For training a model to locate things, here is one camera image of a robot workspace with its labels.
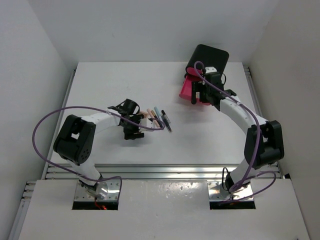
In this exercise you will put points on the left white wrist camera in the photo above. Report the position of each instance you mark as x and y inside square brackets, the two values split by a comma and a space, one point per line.
[146, 125]

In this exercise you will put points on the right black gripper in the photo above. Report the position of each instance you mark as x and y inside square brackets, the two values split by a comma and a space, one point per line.
[202, 86]

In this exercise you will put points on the metal base plate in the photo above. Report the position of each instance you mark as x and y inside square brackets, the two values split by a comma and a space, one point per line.
[216, 192]
[107, 191]

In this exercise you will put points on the light blue black pen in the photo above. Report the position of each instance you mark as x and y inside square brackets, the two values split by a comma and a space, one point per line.
[162, 125]

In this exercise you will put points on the black drawer cabinet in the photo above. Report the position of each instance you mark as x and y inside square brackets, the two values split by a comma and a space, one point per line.
[210, 57]

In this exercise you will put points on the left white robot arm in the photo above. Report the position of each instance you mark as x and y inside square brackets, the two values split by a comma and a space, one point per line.
[76, 137]

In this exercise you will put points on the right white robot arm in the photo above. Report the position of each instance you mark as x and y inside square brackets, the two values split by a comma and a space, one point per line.
[264, 143]

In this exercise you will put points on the peach concealer stick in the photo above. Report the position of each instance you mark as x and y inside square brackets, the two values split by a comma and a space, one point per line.
[153, 116]

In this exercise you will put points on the brown gold makeup pencil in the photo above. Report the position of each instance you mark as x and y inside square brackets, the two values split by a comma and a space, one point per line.
[155, 116]

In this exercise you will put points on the brown eyeshadow palette four pans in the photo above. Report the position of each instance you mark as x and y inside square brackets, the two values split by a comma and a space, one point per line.
[145, 114]

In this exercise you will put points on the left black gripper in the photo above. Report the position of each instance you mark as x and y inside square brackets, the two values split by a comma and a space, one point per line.
[130, 134]

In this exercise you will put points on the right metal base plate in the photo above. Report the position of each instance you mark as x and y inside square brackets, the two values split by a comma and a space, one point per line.
[216, 192]

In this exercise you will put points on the black mascara tube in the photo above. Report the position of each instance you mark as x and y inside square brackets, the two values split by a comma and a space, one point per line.
[166, 121]

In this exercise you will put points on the aluminium frame rail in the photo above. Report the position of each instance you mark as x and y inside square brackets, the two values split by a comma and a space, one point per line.
[155, 171]

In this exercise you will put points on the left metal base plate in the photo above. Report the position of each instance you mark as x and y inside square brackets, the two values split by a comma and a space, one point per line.
[107, 191]

